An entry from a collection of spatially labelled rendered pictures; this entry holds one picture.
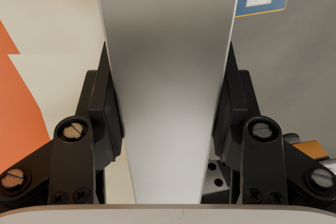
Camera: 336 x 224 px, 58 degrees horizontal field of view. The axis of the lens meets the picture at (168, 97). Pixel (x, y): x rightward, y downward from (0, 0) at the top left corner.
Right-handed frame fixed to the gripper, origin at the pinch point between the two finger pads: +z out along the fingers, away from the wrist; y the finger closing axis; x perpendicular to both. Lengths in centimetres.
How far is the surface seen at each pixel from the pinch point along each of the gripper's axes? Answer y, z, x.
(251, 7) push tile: 12.6, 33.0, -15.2
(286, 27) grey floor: 73, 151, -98
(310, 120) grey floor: 131, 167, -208
